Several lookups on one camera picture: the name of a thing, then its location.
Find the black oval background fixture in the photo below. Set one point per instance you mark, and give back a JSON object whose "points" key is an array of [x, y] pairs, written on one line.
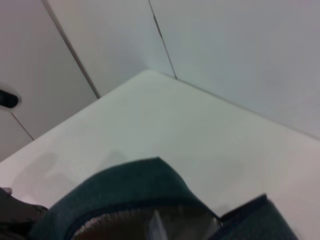
{"points": [[7, 100]]}

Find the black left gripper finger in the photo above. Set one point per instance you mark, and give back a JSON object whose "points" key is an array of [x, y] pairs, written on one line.
{"points": [[17, 217]]}

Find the dark teal insulated lunch bag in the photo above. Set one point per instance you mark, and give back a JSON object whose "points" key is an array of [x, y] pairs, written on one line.
{"points": [[130, 182]]}

